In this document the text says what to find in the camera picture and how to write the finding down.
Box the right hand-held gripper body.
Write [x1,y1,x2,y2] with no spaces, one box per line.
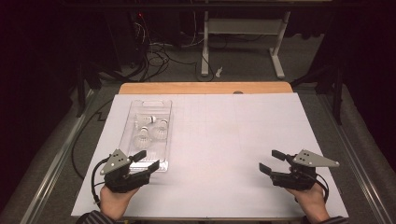
[270,148,340,190]

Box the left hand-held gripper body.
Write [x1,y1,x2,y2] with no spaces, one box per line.
[100,148,152,194]

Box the clear plastic bin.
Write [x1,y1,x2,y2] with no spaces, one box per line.
[118,98,173,173]

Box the person's left hand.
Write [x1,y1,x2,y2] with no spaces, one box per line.
[99,186,139,222]

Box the person's right hand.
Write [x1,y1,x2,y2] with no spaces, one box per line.
[286,181,331,223]

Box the black metal stand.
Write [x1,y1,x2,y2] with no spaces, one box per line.
[76,59,104,118]
[290,62,344,125]

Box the wooden table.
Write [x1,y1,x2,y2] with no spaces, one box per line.
[119,81,294,95]

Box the dark equipment box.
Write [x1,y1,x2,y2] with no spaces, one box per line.
[106,8,150,69]

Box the left hand-held gripper black cable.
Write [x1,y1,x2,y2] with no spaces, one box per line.
[91,157,110,208]

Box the hand-held gripper black cable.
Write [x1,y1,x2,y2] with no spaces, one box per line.
[91,157,110,208]
[314,172,330,203]

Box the right hand-held gripper black cable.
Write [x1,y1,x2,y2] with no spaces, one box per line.
[314,172,330,203]

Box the black floor cable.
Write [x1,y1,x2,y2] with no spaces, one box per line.
[70,98,115,181]

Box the aluminium floor rail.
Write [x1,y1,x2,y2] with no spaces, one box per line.
[21,90,101,224]
[317,92,396,224]

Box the tangle of black cables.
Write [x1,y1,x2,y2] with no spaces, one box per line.
[134,12,216,83]

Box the white metal stand frame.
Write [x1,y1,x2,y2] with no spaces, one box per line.
[200,10,292,80]

